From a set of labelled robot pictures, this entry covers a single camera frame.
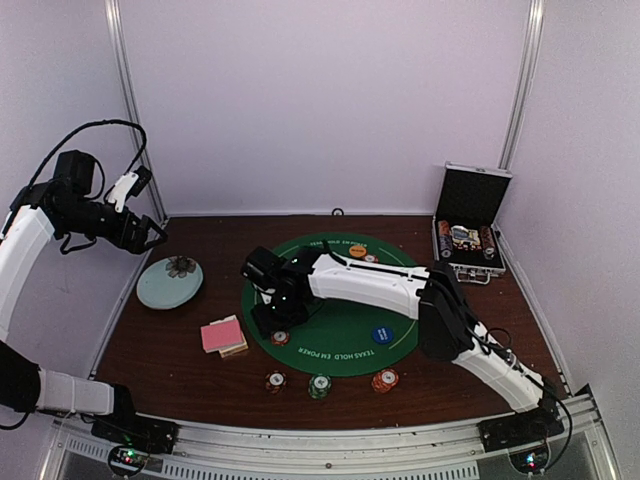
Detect light blue flower plate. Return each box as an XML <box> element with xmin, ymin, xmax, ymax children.
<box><xmin>136</xmin><ymin>255</ymin><xmax>204</xmax><ymax>310</ymax></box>

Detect orange big blind button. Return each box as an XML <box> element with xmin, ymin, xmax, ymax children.
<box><xmin>349</xmin><ymin>244</ymin><xmax>367</xmax><ymax>258</ymax></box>

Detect left aluminium frame post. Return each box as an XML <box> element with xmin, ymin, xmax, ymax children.
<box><xmin>105</xmin><ymin>0</ymin><xmax>168</xmax><ymax>223</ymax></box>

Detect aluminium frame post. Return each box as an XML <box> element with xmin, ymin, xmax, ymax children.
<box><xmin>498</xmin><ymin>0</ymin><xmax>546</xmax><ymax>170</ymax></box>
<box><xmin>105</xmin><ymin>0</ymin><xmax>168</xmax><ymax>223</ymax></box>

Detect right aluminium frame post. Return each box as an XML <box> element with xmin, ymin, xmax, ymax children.
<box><xmin>498</xmin><ymin>0</ymin><xmax>546</xmax><ymax>170</ymax></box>

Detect red-backed playing card deck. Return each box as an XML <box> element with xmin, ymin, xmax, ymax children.
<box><xmin>200</xmin><ymin>319</ymin><xmax>244</xmax><ymax>353</ymax></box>

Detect round green poker mat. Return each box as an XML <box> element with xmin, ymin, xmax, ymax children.
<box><xmin>241</xmin><ymin>232</ymin><xmax>418</xmax><ymax>377</ymax></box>

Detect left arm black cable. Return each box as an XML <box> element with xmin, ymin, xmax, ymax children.
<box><xmin>27</xmin><ymin>118</ymin><xmax>150</xmax><ymax>201</ymax></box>

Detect green chip stack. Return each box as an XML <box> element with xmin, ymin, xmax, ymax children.
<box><xmin>308</xmin><ymin>374</ymin><xmax>332</xmax><ymax>400</ymax></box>

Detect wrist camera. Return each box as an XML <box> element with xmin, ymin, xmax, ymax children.
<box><xmin>241</xmin><ymin>246</ymin><xmax>285</xmax><ymax>291</ymax></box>
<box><xmin>105</xmin><ymin>166</ymin><xmax>152</xmax><ymax>213</ymax></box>

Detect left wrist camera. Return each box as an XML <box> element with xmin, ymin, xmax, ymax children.
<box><xmin>105</xmin><ymin>166</ymin><xmax>152</xmax><ymax>213</ymax></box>

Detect orange chip stack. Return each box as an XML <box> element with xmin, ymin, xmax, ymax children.
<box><xmin>371</xmin><ymin>368</ymin><xmax>399</xmax><ymax>394</ymax></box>

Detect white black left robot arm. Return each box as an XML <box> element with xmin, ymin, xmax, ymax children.
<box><xmin>1</xmin><ymin>181</ymin><xmax>168</xmax><ymax>444</ymax></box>

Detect chips inside case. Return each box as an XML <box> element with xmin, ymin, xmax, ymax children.
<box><xmin>437</xmin><ymin>220</ymin><xmax>497</xmax><ymax>260</ymax></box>

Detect blue small blind button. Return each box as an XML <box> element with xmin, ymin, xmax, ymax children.
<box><xmin>371</xmin><ymin>326</ymin><xmax>395</xmax><ymax>345</ymax></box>

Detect gold playing card box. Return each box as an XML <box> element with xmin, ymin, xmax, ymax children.
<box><xmin>211</xmin><ymin>315</ymin><xmax>248</xmax><ymax>358</ymax></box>

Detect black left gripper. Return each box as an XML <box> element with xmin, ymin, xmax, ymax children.
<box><xmin>60</xmin><ymin>197</ymin><xmax>167</xmax><ymax>254</ymax></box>

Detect metal front rail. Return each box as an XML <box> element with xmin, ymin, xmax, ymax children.
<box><xmin>36</xmin><ymin>392</ymin><xmax>622</xmax><ymax>479</ymax></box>

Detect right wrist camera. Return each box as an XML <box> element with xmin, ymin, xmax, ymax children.
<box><xmin>241</xmin><ymin>246</ymin><xmax>285</xmax><ymax>291</ymax></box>

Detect red black chip stack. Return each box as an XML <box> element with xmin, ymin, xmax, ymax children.
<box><xmin>265</xmin><ymin>370</ymin><xmax>287</xmax><ymax>394</ymax></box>

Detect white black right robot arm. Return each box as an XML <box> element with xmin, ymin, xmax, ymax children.
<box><xmin>241</xmin><ymin>246</ymin><xmax>564</xmax><ymax>442</ymax></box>

